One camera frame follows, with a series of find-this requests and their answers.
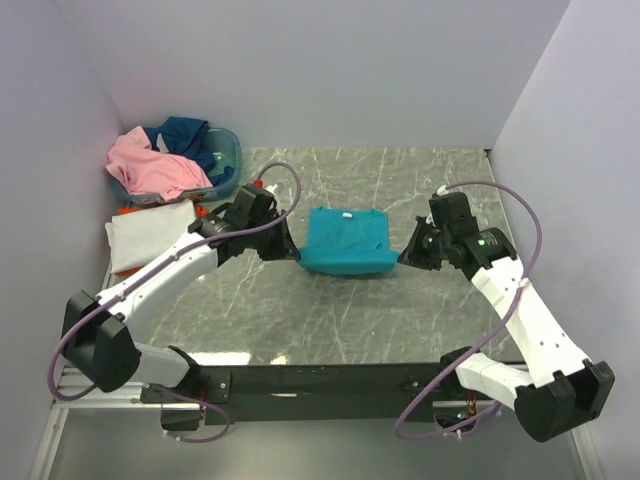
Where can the aluminium frame rail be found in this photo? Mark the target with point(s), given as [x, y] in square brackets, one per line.
[95, 395]

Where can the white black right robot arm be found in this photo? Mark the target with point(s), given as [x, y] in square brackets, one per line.
[561, 388]

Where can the navy blue t shirt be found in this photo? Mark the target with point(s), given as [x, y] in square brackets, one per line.
[185, 137]

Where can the pink t shirt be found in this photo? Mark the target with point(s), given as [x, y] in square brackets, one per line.
[141, 170]

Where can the blue plastic basket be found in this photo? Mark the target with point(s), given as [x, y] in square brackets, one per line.
[225, 148]

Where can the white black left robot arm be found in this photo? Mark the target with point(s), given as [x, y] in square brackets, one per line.
[96, 338]

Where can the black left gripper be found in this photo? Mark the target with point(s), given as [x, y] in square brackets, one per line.
[285, 247]

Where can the folded orange t shirt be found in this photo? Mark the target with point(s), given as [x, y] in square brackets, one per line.
[200, 210]

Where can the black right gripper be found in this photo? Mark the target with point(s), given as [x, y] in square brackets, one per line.
[412, 255]

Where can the folded white t shirt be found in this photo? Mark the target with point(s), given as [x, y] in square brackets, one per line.
[150, 235]

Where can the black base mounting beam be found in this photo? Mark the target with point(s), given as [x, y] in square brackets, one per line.
[184, 414]

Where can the teal t shirt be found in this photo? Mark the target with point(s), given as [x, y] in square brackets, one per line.
[343, 242]

